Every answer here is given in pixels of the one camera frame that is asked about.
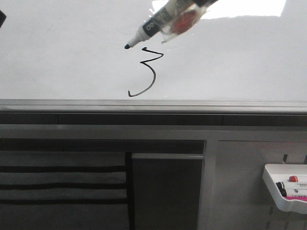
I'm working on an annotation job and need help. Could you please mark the dark grey cabinet panel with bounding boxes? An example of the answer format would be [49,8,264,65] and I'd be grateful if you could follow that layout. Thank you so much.
[132,153,204,230]

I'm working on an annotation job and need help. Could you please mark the white whiteboard with aluminium frame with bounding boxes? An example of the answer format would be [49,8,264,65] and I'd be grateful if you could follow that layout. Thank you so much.
[0,0,307,114]

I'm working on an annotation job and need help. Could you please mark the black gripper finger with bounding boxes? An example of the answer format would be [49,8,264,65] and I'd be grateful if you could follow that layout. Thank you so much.
[0,11,7,27]

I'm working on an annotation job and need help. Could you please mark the white black whiteboard marker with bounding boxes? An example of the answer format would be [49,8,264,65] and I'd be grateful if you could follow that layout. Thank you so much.
[125,0,216,49]

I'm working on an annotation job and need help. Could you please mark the black capped marker in tray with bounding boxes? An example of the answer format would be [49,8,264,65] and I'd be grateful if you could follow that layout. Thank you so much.
[275,181,307,197]

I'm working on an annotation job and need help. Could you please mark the white plastic marker tray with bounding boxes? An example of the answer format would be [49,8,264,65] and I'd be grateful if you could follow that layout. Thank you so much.
[262,164,307,214]

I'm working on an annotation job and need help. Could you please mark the pink eraser in tray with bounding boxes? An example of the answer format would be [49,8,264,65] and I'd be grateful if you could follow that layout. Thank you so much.
[285,196,307,202]

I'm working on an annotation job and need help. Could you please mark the red capped marker in tray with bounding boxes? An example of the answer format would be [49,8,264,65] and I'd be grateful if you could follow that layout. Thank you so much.
[288,175,307,183]

